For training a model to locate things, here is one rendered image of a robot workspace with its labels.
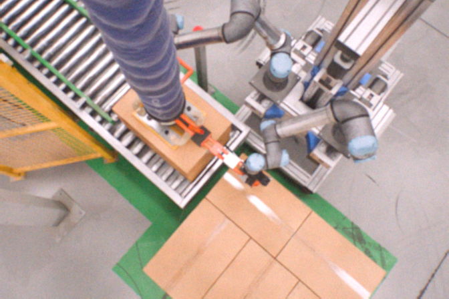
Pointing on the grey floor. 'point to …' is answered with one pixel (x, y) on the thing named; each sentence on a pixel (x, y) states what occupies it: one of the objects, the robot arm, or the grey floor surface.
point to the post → (201, 67)
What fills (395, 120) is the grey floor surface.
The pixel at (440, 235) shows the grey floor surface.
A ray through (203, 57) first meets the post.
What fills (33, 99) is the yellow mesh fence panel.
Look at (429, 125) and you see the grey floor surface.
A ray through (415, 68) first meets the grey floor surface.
